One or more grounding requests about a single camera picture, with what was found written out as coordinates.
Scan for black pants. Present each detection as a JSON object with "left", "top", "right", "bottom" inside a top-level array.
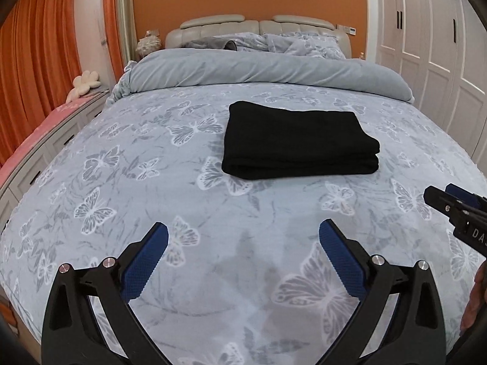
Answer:
[{"left": 221, "top": 101, "right": 380, "bottom": 180}]

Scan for person right hand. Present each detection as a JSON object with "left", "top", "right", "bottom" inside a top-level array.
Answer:
[{"left": 460, "top": 261, "right": 486, "bottom": 335}]

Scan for pink topped bedside bench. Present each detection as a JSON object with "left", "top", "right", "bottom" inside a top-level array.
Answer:
[{"left": 1, "top": 87, "right": 109, "bottom": 229}]

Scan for butterfly patterned bed sheet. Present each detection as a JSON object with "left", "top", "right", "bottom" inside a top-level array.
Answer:
[{"left": 1, "top": 83, "right": 486, "bottom": 364}]

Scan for white wardrobe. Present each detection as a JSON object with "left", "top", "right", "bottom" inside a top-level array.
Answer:
[{"left": 377, "top": 0, "right": 486, "bottom": 165}]

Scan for butterfly patterned pillow right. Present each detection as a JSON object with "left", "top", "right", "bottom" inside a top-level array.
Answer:
[{"left": 265, "top": 31, "right": 347, "bottom": 60}]

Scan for butterfly patterned pillow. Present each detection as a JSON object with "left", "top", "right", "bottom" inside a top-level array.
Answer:
[
  {"left": 182, "top": 32, "right": 269, "bottom": 52},
  {"left": 265, "top": 31, "right": 347, "bottom": 60}
]

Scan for cream flower plush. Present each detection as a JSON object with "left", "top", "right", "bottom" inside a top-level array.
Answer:
[{"left": 65, "top": 70, "right": 102, "bottom": 104}]

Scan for butterfly patterned pillow left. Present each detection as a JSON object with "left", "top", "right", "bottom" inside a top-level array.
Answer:
[{"left": 182, "top": 32, "right": 269, "bottom": 52}]

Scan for orange curtain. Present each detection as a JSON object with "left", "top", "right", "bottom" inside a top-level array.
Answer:
[{"left": 1, "top": 0, "right": 81, "bottom": 163}]

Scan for grey folded duvet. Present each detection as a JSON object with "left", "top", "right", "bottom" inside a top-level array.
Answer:
[{"left": 106, "top": 48, "right": 414, "bottom": 106}]

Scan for fluffy white plush toy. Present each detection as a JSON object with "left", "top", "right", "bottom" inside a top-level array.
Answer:
[{"left": 135, "top": 30, "right": 163, "bottom": 58}]

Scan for beige padded headboard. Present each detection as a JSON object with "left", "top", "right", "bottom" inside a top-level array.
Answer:
[{"left": 164, "top": 14, "right": 352, "bottom": 58}]

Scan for narrow orange curtain strip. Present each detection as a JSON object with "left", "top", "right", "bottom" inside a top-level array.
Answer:
[{"left": 102, "top": 0, "right": 124, "bottom": 82}]

